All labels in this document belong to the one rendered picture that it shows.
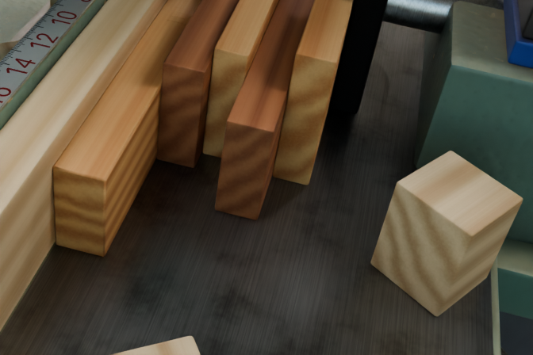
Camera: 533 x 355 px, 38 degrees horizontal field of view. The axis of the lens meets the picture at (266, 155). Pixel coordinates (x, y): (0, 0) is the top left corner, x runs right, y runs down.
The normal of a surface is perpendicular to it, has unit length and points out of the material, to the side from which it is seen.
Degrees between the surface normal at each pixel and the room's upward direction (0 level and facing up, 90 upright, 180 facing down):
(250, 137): 90
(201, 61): 0
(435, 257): 90
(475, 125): 90
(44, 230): 90
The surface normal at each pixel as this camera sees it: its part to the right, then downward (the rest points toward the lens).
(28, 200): 0.97, 0.24
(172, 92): -0.20, 0.59
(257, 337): 0.14, -0.77
